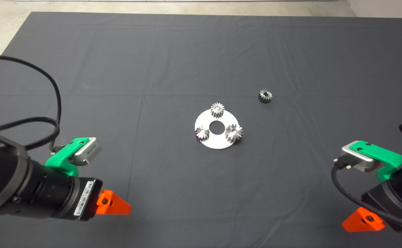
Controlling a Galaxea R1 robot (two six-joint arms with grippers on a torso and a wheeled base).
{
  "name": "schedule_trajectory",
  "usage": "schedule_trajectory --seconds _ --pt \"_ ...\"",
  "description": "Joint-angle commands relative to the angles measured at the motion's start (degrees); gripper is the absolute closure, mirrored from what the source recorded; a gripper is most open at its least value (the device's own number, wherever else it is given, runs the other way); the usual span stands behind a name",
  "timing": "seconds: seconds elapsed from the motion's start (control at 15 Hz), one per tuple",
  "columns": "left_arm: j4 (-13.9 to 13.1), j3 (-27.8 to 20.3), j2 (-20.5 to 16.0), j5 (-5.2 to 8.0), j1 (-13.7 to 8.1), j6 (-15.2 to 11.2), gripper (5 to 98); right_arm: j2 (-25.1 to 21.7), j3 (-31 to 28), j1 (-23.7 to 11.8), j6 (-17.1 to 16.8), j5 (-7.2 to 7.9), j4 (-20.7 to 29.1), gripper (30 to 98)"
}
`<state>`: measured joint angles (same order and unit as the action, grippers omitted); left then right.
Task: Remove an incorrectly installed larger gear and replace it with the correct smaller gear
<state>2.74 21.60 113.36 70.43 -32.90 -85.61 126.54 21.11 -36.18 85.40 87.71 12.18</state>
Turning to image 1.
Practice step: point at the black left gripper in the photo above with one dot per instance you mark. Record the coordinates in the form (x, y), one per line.
(83, 198)

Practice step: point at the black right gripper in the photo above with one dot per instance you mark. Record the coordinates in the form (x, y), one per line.
(401, 213)

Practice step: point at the large steel gear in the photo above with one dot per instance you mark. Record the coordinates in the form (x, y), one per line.
(234, 133)

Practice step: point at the small dark steel gear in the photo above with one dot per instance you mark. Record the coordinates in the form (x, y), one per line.
(265, 99)

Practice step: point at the round metal plate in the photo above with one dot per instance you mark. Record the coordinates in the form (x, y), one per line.
(218, 143)

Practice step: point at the dark grey table cloth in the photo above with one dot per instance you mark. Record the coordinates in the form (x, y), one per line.
(152, 69)

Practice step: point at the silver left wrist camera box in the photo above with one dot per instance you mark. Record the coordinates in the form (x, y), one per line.
(90, 148)

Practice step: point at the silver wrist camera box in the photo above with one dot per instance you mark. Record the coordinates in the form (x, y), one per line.
(356, 158)
(90, 148)

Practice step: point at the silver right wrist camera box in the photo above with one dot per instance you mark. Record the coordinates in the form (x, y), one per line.
(356, 158)

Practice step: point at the green left camera mount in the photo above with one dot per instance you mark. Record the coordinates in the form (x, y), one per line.
(58, 160)

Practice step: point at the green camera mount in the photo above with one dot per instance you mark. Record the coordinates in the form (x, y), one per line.
(377, 151)
(58, 160)

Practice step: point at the green right camera mount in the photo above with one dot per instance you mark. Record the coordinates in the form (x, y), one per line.
(377, 151)

